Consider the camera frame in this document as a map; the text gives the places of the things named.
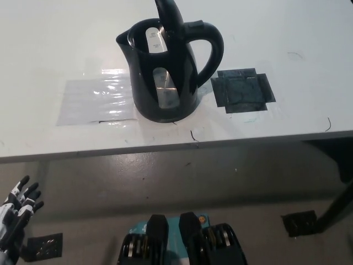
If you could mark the black tape patch on desk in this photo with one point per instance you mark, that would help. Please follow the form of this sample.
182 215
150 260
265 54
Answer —
242 92

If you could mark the black floor plate right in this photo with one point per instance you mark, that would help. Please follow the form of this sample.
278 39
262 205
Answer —
299 223

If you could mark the black table frame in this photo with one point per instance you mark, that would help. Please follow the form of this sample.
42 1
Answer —
333 157

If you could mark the clear plastic sheet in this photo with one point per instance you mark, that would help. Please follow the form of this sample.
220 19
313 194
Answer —
91 102

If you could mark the black table leg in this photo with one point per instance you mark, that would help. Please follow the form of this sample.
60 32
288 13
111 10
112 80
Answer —
335 209

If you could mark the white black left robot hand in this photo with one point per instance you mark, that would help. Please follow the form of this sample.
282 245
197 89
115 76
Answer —
16 212

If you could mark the black electric kettle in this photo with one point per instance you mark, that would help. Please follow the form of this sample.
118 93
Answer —
143 91

